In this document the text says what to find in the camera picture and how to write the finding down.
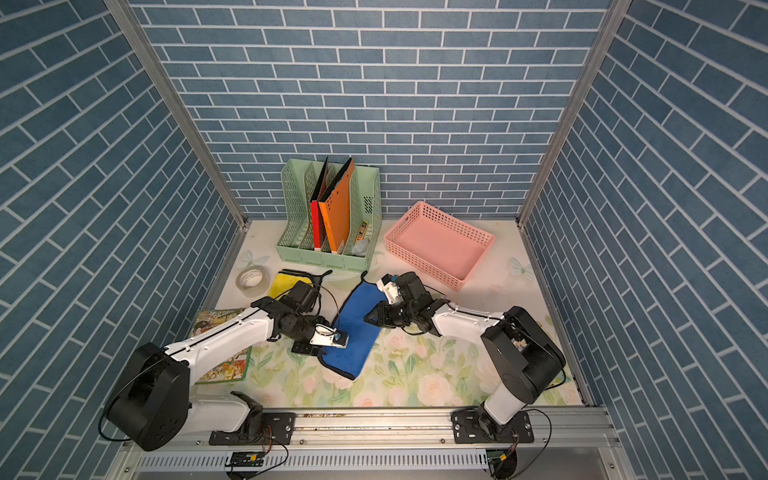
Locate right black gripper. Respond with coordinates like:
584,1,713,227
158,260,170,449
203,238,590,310
363,301,418,330

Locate pink plastic basket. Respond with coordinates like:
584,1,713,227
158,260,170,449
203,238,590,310
384,201,495,291

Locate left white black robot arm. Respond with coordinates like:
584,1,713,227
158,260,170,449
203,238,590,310
101,282,348,451

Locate aluminium mounting rail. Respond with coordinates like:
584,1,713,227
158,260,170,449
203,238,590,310
138,406,620,452

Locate grey slotted cable duct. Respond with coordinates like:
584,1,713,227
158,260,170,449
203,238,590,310
137,448,488,473

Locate picture book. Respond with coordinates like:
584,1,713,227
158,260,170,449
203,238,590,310
191,309,252,385
543,368,569,395

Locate clear tape roll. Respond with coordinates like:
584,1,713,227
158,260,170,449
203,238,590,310
235,266,271,299

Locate orange folder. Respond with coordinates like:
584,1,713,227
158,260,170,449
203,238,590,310
317,158,355,254

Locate small items in organizer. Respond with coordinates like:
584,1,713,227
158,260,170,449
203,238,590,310
350,222,369,257

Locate blue grey dishcloth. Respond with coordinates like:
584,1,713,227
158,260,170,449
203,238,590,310
318,273,386,380

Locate green plastic file organizer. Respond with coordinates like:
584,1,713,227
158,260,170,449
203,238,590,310
277,159,382,272

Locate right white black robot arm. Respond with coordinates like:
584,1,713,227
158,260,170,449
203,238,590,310
364,272,566,434

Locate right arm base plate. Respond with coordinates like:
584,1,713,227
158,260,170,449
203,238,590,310
450,407,535,444

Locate red black folder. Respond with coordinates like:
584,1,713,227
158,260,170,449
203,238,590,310
309,160,330,251

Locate yellow dishcloth black trim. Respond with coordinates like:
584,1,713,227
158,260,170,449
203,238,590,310
267,269,332,299

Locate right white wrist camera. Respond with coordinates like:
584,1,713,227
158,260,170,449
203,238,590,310
376,274,403,305

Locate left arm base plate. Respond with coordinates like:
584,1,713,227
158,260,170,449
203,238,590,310
209,412,296,446

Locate right picture book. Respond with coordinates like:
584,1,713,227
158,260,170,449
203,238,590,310
543,368,569,395

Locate left picture book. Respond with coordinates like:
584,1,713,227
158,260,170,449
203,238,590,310
191,309,252,385

